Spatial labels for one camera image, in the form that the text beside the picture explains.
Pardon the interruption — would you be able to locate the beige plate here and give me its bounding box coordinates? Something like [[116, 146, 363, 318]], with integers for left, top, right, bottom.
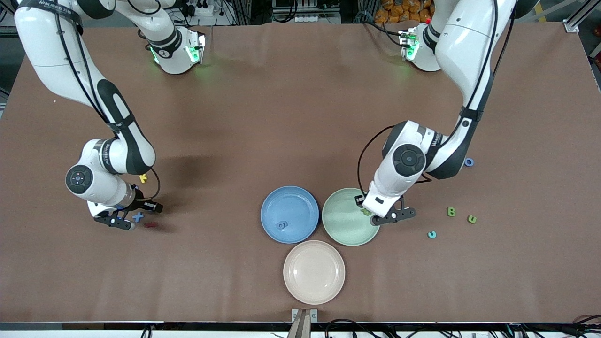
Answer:
[[283, 240, 346, 305]]

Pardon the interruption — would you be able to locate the aluminium frame profile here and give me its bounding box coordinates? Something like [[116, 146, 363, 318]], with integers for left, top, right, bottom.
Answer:
[[563, 0, 601, 33]]

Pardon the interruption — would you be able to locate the brown table cover sheet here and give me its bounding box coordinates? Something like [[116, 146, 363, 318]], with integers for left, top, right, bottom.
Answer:
[[0, 21, 601, 324]]

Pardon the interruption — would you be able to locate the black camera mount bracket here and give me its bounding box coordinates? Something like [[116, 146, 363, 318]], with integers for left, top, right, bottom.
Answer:
[[94, 210, 134, 230], [376, 197, 417, 226]]

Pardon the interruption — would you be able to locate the black looped cable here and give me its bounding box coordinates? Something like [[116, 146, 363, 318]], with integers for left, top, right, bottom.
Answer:
[[324, 318, 376, 338]]

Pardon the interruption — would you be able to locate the metal table edge bracket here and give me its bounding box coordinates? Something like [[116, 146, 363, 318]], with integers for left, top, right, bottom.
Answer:
[[287, 308, 318, 338]]

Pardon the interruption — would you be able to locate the black right camera mount bracket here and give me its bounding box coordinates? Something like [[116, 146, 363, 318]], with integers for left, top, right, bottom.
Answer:
[[94, 210, 134, 230]]

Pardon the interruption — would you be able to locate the blue plate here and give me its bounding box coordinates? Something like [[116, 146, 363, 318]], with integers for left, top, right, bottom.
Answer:
[[261, 186, 320, 244]]

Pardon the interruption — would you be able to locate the silver base connector panel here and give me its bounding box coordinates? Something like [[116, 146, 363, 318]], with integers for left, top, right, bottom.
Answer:
[[187, 31, 206, 65], [399, 29, 418, 61]]

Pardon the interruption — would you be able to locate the green plate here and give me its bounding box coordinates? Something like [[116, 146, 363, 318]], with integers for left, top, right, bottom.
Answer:
[[322, 188, 382, 246]]

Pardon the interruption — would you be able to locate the black left camera mount bracket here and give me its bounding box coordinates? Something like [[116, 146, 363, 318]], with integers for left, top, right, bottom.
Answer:
[[376, 197, 417, 226]]

